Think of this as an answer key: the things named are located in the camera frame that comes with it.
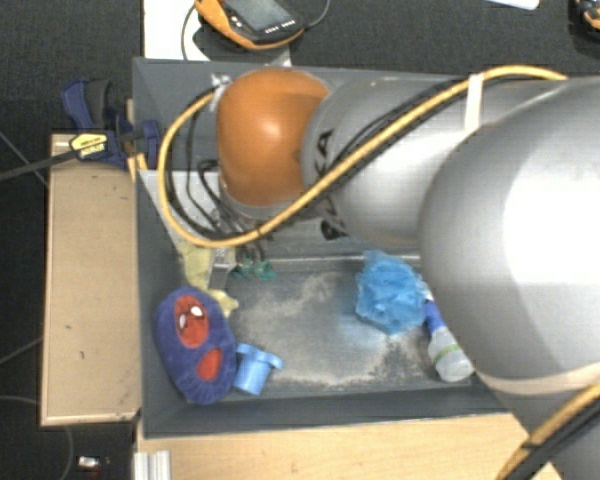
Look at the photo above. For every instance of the pale yellow cloth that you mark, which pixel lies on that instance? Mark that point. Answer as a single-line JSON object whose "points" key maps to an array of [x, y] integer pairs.
{"points": [[196, 265]]}

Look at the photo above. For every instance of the blue plush with red face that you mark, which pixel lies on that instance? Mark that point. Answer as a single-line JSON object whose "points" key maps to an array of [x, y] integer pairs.
{"points": [[192, 353]]}

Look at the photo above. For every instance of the blue plastic cup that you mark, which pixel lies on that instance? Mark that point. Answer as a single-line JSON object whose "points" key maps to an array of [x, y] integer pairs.
{"points": [[252, 370]]}

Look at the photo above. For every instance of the grey metal bin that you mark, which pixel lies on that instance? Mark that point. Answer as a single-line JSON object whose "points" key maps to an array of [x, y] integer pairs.
{"points": [[320, 328]]}

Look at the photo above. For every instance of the pale wood board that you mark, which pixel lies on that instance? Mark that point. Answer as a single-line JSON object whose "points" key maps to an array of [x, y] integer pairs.
{"points": [[92, 293]]}

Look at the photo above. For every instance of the blue mesh sponge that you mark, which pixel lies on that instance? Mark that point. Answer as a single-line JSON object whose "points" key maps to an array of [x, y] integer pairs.
{"points": [[387, 293]]}

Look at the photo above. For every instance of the clear spray bottle blue top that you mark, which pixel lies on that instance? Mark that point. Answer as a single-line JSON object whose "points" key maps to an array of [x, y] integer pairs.
{"points": [[447, 355]]}

